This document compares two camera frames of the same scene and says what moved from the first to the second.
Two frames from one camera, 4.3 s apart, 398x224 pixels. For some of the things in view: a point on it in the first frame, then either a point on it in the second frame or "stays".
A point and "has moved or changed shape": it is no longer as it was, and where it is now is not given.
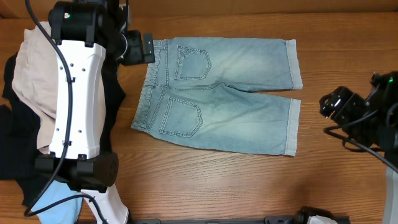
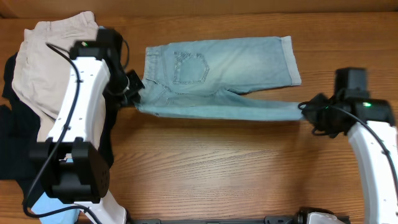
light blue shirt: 66,213 stays
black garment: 19,129 stays
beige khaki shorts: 35,80 stays
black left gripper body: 148,48 to 134,86
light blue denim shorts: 189,94 has moved or changed shape
